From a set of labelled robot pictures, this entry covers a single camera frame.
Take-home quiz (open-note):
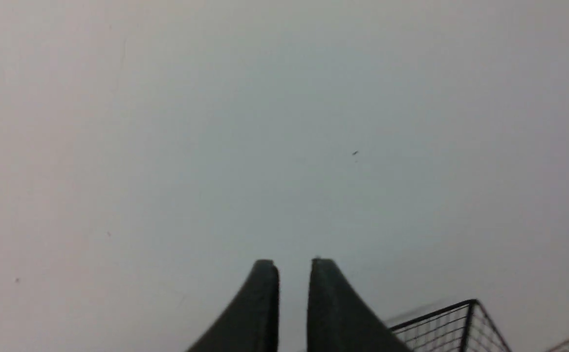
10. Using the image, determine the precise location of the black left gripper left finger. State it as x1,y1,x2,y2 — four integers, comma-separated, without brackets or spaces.
188,259,280,352

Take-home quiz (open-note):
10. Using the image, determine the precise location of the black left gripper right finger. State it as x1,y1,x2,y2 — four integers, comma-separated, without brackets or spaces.
307,258,410,352

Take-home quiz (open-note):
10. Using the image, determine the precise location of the black wire mesh shelf rack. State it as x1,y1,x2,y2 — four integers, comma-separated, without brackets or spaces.
390,299,512,352

